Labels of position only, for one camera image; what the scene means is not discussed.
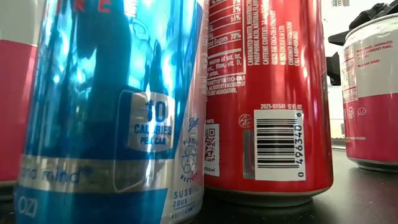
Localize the pink and white soda can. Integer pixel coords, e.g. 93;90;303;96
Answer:
0;0;47;202
338;12;398;174

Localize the blue Red Bull can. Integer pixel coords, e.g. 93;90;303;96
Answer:
14;0;208;224

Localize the red Coca-Cola can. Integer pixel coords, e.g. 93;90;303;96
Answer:
198;0;334;208

